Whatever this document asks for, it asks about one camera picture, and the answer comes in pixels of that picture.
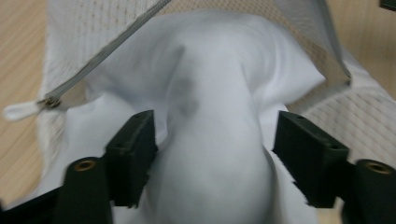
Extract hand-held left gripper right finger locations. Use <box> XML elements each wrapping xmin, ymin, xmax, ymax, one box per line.
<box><xmin>272</xmin><ymin>110</ymin><xmax>350</xmax><ymax>209</ymax></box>

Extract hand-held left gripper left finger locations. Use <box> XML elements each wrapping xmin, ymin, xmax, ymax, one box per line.
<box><xmin>104</xmin><ymin>109</ymin><xmax>159</xmax><ymax>209</ymax></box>

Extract white garment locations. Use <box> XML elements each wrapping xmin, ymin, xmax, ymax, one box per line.
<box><xmin>6</xmin><ymin>8</ymin><xmax>327</xmax><ymax>224</ymax></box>

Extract white mesh laundry bag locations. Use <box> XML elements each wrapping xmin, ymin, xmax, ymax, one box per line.
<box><xmin>2</xmin><ymin>0</ymin><xmax>396</xmax><ymax>200</ymax></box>

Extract dark object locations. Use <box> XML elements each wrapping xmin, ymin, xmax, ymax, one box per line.
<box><xmin>378</xmin><ymin>0</ymin><xmax>396</xmax><ymax>12</ymax></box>

